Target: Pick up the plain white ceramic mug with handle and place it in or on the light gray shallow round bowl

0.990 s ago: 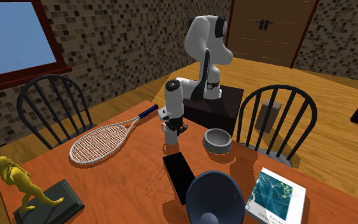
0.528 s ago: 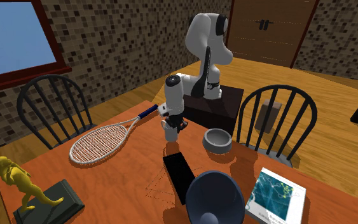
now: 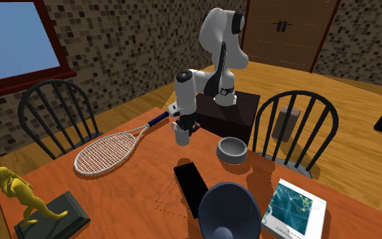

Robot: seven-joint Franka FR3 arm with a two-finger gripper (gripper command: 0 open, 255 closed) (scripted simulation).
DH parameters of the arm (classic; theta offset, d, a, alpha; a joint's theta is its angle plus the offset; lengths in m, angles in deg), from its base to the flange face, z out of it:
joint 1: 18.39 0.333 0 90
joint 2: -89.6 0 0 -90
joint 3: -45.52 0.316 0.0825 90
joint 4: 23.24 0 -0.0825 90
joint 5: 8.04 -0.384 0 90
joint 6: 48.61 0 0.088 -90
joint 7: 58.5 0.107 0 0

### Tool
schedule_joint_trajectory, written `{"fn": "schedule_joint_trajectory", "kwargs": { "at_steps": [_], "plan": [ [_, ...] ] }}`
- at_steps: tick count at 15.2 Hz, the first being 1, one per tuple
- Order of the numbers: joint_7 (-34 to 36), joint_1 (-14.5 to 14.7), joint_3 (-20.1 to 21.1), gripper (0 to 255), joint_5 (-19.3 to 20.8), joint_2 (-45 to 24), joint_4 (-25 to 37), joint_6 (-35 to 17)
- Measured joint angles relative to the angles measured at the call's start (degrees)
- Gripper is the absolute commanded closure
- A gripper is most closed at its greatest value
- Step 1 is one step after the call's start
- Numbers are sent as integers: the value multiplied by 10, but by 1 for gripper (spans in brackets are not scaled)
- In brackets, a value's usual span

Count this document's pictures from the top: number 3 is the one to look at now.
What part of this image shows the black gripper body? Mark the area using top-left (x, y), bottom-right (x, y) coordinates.
top-left (176, 113), bottom-right (199, 130)

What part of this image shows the grey mug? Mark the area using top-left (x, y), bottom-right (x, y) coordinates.
top-left (171, 121), bottom-right (191, 147)

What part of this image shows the dark robot stand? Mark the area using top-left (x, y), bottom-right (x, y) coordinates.
top-left (193, 90), bottom-right (261, 145)

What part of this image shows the grey bowl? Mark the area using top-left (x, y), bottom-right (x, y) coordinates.
top-left (215, 136), bottom-right (249, 165)

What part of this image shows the black remote control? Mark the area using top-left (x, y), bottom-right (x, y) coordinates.
top-left (172, 162), bottom-right (210, 219)

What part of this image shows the dark blue bowl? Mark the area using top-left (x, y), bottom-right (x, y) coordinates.
top-left (197, 181), bottom-right (263, 239)

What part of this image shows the orange wooden table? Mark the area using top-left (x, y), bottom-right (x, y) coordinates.
top-left (0, 106), bottom-right (382, 239)

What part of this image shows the brown box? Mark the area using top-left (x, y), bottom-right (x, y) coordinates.
top-left (271, 105), bottom-right (302, 143)

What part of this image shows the book with teal cover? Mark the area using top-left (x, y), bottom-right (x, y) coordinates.
top-left (261, 178), bottom-right (328, 239)

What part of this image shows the brown wooden door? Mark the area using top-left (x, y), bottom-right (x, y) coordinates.
top-left (241, 0), bottom-right (342, 74)

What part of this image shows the black spindle-back chair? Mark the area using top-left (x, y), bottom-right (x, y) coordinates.
top-left (17, 79), bottom-right (104, 160)
top-left (251, 90), bottom-right (340, 180)

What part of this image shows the yellow figure on dark base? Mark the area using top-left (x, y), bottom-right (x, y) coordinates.
top-left (0, 166), bottom-right (92, 239)

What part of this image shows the white tennis racket blue handle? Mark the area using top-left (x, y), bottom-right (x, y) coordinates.
top-left (73, 111), bottom-right (170, 177)

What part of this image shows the window with red frame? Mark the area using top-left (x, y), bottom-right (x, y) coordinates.
top-left (0, 0), bottom-right (77, 102)

